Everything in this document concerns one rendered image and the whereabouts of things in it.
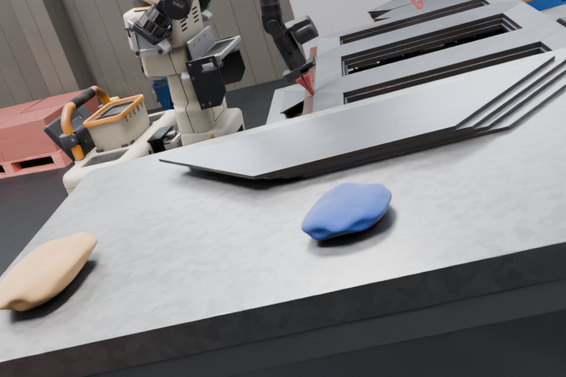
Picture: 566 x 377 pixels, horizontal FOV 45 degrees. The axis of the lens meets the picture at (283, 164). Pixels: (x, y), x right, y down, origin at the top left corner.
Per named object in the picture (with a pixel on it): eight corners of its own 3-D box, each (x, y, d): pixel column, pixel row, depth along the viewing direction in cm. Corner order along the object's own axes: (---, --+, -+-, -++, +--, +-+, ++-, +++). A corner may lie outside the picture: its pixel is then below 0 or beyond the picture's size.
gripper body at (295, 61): (286, 76, 208) (274, 55, 206) (316, 61, 206) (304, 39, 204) (285, 82, 202) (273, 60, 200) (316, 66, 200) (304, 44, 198)
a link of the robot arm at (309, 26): (265, 13, 201) (264, 23, 194) (299, -5, 198) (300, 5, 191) (285, 46, 207) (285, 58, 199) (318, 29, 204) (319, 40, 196)
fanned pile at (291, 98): (317, 85, 282) (314, 76, 281) (315, 114, 246) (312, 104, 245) (288, 92, 284) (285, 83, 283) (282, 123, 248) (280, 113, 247)
